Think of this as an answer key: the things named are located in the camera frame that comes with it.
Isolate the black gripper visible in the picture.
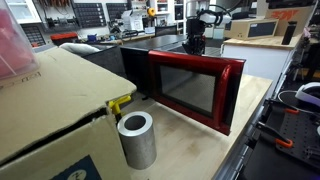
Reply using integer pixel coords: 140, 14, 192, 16
185, 18, 207, 56

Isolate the red microwave door with handle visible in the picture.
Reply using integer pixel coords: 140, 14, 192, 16
148, 49, 247, 137

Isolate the white open shelving unit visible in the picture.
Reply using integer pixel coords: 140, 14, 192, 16
148, 0, 186, 34

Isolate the small white glass-door cabinet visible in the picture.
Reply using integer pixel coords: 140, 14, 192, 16
4, 0, 43, 25

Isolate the black object with chrome rim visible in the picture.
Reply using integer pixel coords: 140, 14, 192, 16
154, 24, 179, 37

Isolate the beige box-shaped device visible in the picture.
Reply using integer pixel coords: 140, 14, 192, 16
223, 18, 280, 42

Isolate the white cabinet with wooden top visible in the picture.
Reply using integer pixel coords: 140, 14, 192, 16
220, 34, 303, 98

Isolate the white boxy machine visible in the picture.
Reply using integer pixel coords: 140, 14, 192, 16
121, 9, 144, 33

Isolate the wooden workbench with shelves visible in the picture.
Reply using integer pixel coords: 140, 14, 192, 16
96, 33, 158, 46

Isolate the dark grey box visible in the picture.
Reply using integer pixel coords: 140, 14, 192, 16
81, 44, 128, 80

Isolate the black bottle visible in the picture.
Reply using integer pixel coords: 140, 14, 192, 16
281, 20, 298, 46

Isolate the yellow and black clamp tool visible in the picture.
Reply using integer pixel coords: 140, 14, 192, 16
107, 94, 133, 124

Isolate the cardboard box with orange logo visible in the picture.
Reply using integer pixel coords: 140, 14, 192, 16
256, 4, 316, 38

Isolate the grey metal cylinder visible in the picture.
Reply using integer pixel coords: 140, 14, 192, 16
116, 111, 158, 171

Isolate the white crumpled cloth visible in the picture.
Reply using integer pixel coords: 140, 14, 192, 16
59, 42, 102, 57

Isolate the black shelving rack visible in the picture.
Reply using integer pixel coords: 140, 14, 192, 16
291, 0, 320, 83

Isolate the red toolbox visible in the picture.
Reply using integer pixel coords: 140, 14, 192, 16
49, 31, 80, 44

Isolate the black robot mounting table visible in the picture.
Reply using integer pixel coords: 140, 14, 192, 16
213, 96, 320, 180

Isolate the large brown cardboard box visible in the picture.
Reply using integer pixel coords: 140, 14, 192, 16
0, 46, 138, 180

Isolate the black small-parts drawer organizer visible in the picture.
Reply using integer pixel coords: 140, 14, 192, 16
19, 24, 46, 48

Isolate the pink translucent storage bin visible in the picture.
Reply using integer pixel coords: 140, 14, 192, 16
0, 0, 40, 81

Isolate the white cable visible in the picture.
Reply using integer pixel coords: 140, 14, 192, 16
277, 89, 320, 116

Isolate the black pegboard tool wall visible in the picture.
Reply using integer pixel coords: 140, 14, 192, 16
34, 0, 131, 33

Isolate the black clamp with orange handle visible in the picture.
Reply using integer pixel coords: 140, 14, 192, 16
255, 121, 294, 149
283, 107, 301, 116

